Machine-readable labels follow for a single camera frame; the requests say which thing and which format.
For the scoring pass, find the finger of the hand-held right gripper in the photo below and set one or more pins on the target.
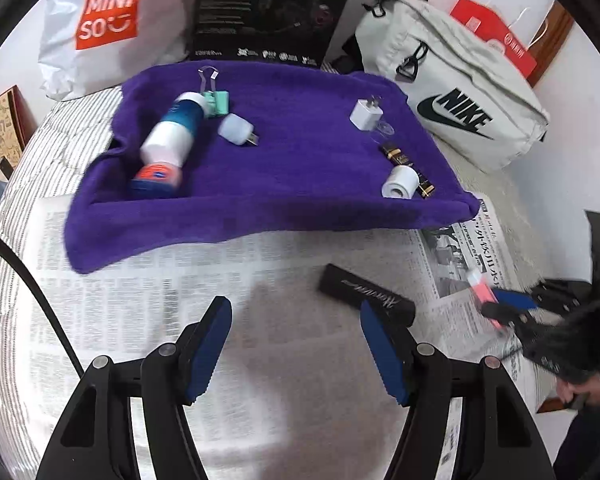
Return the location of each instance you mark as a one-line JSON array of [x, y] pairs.
[[515, 299], [505, 314]]

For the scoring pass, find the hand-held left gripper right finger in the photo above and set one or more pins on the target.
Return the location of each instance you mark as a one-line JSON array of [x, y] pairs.
[[382, 355]]

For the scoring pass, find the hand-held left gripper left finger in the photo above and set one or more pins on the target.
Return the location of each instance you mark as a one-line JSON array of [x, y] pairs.
[[210, 345]]

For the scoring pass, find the pink tube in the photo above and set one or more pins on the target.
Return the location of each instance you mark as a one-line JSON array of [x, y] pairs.
[[482, 290]]

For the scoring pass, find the black tube with script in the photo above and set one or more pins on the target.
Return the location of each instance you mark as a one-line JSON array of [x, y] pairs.
[[350, 285]]

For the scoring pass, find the black and gold tube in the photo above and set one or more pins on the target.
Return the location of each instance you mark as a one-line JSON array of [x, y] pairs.
[[425, 185]]

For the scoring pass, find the white tape roll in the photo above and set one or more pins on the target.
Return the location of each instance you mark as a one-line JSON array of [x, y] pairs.
[[402, 180]]

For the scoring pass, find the small orange jar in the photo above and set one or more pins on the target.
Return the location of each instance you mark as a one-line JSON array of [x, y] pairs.
[[155, 177]]

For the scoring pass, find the clear plastic cap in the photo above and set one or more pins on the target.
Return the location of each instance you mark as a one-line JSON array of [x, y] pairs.
[[384, 132]]

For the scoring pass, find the white and blue bottle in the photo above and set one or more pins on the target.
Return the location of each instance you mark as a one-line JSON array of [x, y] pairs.
[[172, 130]]

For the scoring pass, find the person's right forearm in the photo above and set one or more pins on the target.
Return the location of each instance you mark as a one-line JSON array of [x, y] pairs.
[[592, 440]]

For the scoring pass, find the person's right hand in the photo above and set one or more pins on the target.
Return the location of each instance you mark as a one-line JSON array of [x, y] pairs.
[[577, 392]]

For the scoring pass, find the newspaper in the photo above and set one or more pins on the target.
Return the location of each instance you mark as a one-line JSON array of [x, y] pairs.
[[130, 285]]

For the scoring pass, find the purple towel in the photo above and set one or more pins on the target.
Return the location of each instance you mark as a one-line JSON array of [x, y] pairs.
[[290, 185]]

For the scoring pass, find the white charger plug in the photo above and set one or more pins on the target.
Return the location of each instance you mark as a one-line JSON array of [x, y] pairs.
[[364, 115]]

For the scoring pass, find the teal binder clip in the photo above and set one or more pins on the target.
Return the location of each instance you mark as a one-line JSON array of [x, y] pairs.
[[217, 102]]

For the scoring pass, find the grey waist bag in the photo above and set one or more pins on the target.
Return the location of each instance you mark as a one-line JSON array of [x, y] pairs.
[[455, 60]]

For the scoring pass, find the striped bedsheet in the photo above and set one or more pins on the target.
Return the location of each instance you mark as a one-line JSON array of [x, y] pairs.
[[55, 150]]

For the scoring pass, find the red paper bag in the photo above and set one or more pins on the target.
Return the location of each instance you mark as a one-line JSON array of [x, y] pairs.
[[510, 45]]

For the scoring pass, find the wooden headboard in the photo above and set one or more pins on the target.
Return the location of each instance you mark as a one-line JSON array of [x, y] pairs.
[[555, 40]]

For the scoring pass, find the printed kraft box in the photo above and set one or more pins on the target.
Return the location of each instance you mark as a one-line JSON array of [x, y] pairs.
[[5, 125]]

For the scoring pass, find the white shopping bag red logo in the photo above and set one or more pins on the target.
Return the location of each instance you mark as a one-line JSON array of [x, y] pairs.
[[80, 70]]

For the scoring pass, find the black product box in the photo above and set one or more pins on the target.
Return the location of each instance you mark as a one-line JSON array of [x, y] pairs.
[[260, 10]]

